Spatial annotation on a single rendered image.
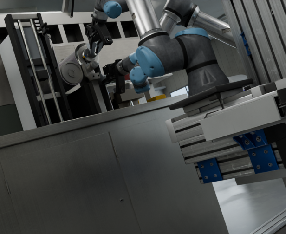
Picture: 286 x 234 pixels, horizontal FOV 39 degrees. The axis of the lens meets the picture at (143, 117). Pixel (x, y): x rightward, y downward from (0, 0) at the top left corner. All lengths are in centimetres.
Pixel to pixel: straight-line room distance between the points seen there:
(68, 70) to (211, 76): 90
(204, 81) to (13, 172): 76
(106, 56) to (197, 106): 133
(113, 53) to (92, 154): 113
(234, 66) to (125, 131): 1017
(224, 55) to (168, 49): 1067
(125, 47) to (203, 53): 141
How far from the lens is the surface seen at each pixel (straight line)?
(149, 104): 191
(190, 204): 200
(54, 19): 258
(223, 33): 197
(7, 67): 218
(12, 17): 192
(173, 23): 184
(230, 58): 1195
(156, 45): 139
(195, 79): 141
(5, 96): 227
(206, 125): 125
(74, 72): 209
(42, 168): 160
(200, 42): 143
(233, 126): 120
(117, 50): 273
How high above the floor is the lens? 70
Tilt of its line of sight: 4 degrees up
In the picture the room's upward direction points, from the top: 18 degrees counter-clockwise
